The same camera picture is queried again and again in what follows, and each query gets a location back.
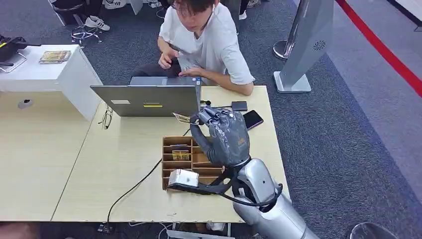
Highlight person's left hand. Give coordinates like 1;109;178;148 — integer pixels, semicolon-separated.
179;67;206;78

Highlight person's right hand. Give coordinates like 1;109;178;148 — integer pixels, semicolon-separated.
158;47;180;70

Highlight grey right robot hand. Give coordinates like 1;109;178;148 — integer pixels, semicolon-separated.
189;106;251;168

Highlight yellow printed card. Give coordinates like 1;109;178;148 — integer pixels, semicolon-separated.
173;112;193;125

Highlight black smartphone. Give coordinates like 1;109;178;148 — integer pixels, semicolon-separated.
243;110;264;130

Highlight person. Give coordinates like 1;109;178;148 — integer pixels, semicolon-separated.
130;0;255;96

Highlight grey laptop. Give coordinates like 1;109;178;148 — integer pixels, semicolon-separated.
90;76;203;118

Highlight yellow card with dark print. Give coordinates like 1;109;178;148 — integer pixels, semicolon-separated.
172;150;191;161

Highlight wooden card box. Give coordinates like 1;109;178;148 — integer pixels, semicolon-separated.
161;135;226;192

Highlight white shoe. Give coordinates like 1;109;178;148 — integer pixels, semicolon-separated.
103;0;127;10

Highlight white sneaker with black stripes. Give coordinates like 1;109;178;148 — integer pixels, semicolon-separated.
84;15;111;32

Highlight eyeglasses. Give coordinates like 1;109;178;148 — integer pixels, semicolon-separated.
98;105;114;130

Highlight chrome stool base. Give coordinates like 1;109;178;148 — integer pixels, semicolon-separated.
71;25;102;44

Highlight white cabinet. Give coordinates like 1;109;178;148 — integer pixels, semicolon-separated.
0;44;104;121

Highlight silver laptop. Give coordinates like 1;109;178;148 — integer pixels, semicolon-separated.
166;229;235;239

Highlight stack of yellow cards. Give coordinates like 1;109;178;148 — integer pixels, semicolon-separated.
39;50;72;64

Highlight grey kiosk stand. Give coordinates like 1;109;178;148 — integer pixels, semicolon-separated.
273;0;335;94

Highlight clear acrylic stand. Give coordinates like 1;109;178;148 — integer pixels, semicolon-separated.
0;51;28;73

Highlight black device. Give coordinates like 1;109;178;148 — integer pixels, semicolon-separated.
0;34;42;62

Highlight round glass dome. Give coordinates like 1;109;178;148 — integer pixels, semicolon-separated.
349;222;400;239

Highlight black adapter cable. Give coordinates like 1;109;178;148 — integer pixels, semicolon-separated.
200;100;232;109

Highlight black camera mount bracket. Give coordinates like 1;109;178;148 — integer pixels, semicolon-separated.
168;171;239;196

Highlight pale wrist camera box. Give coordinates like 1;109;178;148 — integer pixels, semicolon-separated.
168;169;200;188

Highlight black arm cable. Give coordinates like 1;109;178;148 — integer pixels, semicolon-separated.
219;178;284;214

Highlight chrome stanchion post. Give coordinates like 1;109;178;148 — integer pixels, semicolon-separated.
273;0;311;61

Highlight black desk cable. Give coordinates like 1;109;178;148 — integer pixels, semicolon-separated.
106;126;192;225

